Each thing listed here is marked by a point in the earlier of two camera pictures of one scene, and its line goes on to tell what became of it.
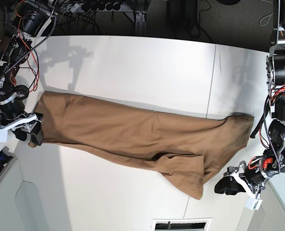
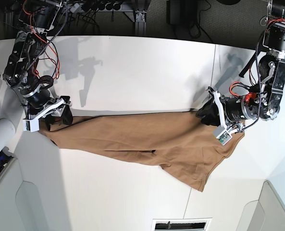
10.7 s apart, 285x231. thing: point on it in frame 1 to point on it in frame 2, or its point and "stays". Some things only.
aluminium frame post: x=140 y=23 stays
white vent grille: x=192 y=224 stays
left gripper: x=11 y=116 to x=38 y=104
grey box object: x=14 y=204 stays
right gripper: x=254 y=177 to x=234 y=111
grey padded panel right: x=272 y=216 stays
